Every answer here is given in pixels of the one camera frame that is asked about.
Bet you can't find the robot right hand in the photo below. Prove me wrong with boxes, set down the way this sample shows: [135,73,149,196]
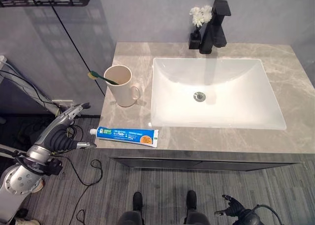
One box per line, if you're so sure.
[214,194,250,219]

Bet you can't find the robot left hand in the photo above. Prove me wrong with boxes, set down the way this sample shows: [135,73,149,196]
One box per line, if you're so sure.
[34,102,97,156]

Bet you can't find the white rectangular sink basin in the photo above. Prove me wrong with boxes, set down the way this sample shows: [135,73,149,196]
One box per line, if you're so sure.
[149,57,287,130]

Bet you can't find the chrome sink drain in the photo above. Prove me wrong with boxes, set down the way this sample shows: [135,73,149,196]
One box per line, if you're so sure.
[193,91,206,102]

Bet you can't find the robot right leg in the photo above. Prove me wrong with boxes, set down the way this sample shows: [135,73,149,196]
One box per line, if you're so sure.
[183,208,212,225]

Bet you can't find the robot leg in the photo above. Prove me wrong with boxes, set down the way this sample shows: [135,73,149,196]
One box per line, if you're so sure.
[116,209,146,225]
[183,208,212,225]

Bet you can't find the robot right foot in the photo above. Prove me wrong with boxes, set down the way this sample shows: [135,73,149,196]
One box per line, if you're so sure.
[186,190,197,210]

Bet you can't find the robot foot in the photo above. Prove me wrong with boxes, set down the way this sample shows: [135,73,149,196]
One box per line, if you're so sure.
[132,191,144,212]
[186,190,197,210]

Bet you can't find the dark vanity cabinet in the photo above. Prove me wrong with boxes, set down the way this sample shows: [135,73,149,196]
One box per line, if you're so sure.
[109,156,302,172]

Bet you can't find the blue toothpaste tube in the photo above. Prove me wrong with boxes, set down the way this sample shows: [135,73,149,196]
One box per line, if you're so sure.
[89,126,159,148]

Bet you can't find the green toothbrush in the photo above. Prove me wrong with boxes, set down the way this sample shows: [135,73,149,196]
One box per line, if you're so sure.
[88,71,119,86]

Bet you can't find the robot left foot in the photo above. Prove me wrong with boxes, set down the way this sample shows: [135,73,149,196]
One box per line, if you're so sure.
[132,191,144,212]

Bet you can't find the robot left leg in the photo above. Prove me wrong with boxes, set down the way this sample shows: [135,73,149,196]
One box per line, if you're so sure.
[116,209,146,225]

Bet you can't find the grey marble vanity counter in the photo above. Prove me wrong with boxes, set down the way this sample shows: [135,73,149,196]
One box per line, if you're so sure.
[94,42,315,159]

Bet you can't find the black vase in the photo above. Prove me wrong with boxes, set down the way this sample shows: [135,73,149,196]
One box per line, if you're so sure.
[188,32,202,51]

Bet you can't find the black faucet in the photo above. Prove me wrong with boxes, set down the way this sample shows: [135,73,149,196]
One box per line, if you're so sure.
[198,0,232,55]

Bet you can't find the white flowers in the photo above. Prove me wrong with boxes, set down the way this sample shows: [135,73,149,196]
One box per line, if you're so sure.
[189,5,213,28]

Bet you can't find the black cable on floor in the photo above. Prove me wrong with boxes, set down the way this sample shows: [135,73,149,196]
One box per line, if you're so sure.
[64,126,103,225]

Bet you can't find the beige cup with handle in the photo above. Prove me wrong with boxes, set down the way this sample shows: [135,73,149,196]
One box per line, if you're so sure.
[103,64,141,108]

